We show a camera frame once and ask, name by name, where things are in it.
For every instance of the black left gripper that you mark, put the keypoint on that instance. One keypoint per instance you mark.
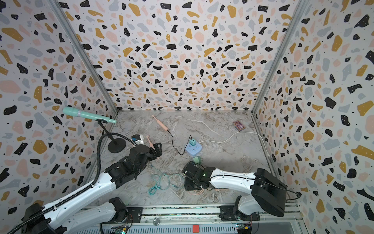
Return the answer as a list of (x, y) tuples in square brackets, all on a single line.
[(158, 148)]

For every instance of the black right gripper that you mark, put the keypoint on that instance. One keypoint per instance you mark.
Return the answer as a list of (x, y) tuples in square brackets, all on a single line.
[(187, 185)]

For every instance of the green plug adapter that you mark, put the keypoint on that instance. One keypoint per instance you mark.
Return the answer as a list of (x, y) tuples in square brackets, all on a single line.
[(197, 160)]

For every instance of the teal plug adapter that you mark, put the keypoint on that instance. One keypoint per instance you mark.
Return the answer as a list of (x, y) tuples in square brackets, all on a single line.
[(192, 141)]

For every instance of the pink toothbrush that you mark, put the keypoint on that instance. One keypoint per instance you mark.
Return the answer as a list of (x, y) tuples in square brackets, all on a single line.
[(164, 127), (149, 141)]

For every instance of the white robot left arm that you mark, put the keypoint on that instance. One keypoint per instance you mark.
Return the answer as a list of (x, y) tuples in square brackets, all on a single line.
[(67, 215)]

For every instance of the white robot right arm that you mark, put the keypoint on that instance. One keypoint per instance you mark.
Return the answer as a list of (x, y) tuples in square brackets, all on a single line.
[(264, 192)]

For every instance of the black microphone stand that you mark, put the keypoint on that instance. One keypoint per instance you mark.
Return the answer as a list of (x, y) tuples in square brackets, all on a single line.
[(115, 145)]

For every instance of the light blue power strip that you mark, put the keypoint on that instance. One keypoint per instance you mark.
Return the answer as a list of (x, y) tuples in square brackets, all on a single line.
[(193, 150)]

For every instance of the small colourful card box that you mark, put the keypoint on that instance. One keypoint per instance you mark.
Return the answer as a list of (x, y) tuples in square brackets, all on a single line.
[(238, 125)]

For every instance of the black corrugated conduit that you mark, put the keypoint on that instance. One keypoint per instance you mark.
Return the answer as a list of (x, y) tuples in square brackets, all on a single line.
[(96, 163)]

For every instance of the mint green microphone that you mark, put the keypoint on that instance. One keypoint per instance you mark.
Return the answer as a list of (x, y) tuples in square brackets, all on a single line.
[(74, 112)]

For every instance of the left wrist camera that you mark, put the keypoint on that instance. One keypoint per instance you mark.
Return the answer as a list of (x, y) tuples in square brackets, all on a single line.
[(137, 139)]

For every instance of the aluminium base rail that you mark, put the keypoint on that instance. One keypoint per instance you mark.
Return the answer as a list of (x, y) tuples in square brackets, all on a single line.
[(188, 219)]

